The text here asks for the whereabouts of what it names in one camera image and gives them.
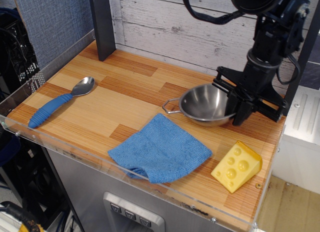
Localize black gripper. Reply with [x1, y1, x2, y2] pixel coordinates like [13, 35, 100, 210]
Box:
[212, 62, 288, 126]

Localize stainless steel two-handled bowl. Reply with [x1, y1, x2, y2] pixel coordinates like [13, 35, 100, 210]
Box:
[162, 84, 236, 126]

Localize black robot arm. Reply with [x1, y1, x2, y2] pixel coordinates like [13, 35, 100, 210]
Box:
[213, 0, 310, 126]

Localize blue microfiber cloth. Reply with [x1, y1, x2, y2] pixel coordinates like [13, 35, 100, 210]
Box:
[108, 114, 212, 184]

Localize yellow plastic cheese wedge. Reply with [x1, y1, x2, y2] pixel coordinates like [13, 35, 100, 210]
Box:
[210, 141, 263, 193]

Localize white grooved appliance top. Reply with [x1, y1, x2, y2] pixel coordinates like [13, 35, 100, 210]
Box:
[284, 86, 320, 145]

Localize clear acrylic table guard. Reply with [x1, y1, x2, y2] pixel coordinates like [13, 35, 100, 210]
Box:
[0, 42, 284, 232]

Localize silver dispenser button panel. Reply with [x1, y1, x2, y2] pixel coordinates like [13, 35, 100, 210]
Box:
[103, 192, 166, 232]

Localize black plastic crate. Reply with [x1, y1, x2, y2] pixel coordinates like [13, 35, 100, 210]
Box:
[0, 7, 40, 98]

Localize yellow object bottom left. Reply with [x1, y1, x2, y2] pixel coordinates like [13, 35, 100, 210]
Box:
[18, 224, 43, 232]

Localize black braided cable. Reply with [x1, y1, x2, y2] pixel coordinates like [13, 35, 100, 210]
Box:
[180, 0, 246, 25]

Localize dark grey right post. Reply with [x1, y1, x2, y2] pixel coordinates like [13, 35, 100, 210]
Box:
[283, 0, 320, 116]

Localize dark grey post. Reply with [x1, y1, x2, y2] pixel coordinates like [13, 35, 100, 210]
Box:
[89, 0, 116, 61]
[283, 0, 320, 116]

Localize dark grey left post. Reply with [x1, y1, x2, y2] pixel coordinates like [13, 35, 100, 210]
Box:
[89, 0, 116, 61]

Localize blue-handled metal spoon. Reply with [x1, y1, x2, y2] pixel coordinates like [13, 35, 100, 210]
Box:
[28, 77, 95, 128]

